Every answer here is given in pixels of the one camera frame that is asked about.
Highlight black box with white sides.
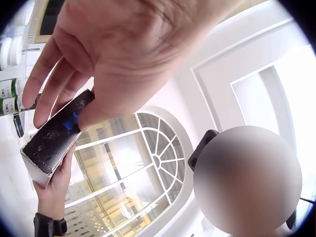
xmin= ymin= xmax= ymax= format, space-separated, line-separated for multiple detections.
xmin=20 ymin=89 xmax=96 ymax=188

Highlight full shop shelf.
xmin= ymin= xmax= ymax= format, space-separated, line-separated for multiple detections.
xmin=0 ymin=0 xmax=45 ymax=138

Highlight black wrist band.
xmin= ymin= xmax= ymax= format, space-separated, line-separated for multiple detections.
xmin=33 ymin=212 xmax=68 ymax=237

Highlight person's right hand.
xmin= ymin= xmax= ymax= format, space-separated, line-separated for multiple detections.
xmin=33 ymin=145 xmax=77 ymax=220

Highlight person's left hand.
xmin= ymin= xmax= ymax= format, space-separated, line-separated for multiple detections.
xmin=22 ymin=0 xmax=218 ymax=132

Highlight person's right fingers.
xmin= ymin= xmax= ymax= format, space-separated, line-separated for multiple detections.
xmin=52 ymin=145 xmax=77 ymax=180

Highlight person's left thumb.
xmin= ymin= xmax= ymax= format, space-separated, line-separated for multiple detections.
xmin=78 ymin=81 xmax=141 ymax=132

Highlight dark panel with beige frame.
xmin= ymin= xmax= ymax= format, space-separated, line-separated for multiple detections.
xmin=30 ymin=0 xmax=66 ymax=44

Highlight person's left ring finger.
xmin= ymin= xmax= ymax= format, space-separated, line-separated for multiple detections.
xmin=33 ymin=57 xmax=82 ymax=129

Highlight white arched window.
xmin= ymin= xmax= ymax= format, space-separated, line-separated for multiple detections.
xmin=64 ymin=106 xmax=196 ymax=237

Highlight person's left middle finger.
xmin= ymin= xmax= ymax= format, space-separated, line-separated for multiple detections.
xmin=59 ymin=72 xmax=95 ymax=102

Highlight person's left little finger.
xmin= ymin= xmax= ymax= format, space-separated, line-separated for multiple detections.
xmin=22 ymin=37 xmax=63 ymax=109

